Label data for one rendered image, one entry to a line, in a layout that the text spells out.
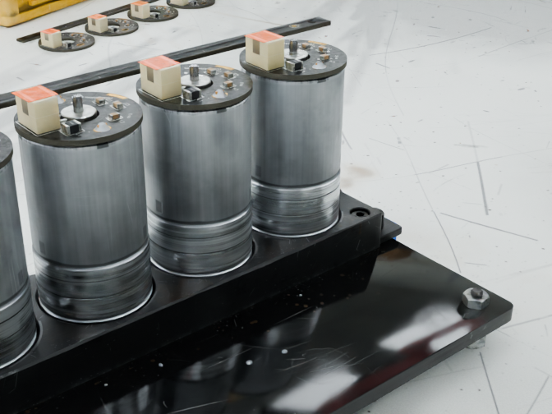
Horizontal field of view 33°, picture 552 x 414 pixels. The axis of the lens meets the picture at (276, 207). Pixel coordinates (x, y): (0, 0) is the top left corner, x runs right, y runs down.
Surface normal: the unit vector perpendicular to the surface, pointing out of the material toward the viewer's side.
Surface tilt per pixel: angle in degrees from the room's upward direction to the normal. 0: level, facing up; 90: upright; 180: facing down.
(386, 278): 0
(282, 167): 90
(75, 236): 90
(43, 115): 90
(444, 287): 0
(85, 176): 90
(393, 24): 0
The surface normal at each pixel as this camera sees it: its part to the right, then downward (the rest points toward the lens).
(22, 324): 0.95, 0.15
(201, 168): 0.13, 0.47
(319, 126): 0.54, 0.40
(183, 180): -0.13, 0.47
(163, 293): 0.01, -0.88
